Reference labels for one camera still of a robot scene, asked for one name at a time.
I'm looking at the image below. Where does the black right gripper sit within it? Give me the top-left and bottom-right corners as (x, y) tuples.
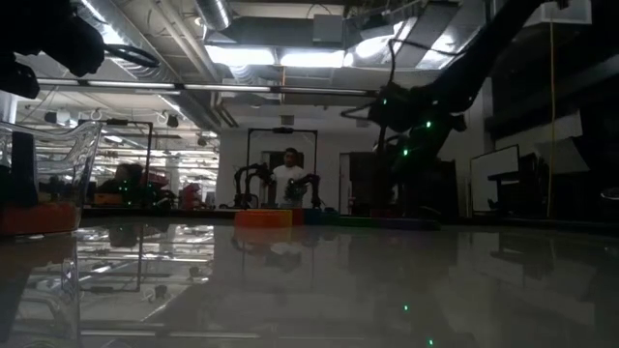
(369, 84), (465, 218)

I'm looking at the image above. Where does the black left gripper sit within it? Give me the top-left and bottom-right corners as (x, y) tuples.
(0, 0), (105, 101)

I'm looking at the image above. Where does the green long block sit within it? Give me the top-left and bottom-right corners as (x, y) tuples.
(338, 216), (383, 228)

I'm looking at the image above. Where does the clear plastic bin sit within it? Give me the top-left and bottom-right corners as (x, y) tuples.
(0, 119), (103, 348)

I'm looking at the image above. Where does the purple long block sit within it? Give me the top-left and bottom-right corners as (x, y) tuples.
(12, 130), (39, 207)

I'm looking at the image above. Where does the red studded brick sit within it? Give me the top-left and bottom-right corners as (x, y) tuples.
(0, 201), (82, 237)

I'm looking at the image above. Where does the black cabinet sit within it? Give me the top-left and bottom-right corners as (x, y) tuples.
(432, 157), (459, 221)
(347, 152), (388, 214)

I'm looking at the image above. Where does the whiteboard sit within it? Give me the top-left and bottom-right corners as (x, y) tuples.
(470, 143), (521, 213)

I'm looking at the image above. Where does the person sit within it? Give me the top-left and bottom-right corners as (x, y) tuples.
(270, 147), (310, 209)

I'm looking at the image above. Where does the orange studded brick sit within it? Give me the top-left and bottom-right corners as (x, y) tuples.
(234, 209), (294, 229)

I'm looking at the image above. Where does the orange background box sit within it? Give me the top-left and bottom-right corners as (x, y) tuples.
(94, 192), (125, 207)

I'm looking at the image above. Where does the white angled board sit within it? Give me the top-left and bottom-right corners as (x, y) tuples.
(534, 111), (591, 175)

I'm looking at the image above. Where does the bright ceiling light panel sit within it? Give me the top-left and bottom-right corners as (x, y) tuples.
(205, 45), (347, 70)

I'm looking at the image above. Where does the metal overhead crossbar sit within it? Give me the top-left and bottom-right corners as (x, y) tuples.
(36, 75), (383, 98)

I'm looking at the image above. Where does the red chair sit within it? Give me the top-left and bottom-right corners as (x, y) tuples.
(179, 182), (204, 209)

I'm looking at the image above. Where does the black gantry frame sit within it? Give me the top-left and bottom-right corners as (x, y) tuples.
(246, 127), (319, 204)
(73, 119), (154, 204)

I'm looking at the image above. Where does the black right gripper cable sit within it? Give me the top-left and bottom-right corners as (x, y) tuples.
(339, 37), (468, 121)

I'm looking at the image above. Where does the hanging yellow cable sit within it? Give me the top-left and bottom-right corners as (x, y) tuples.
(545, 18), (557, 219)

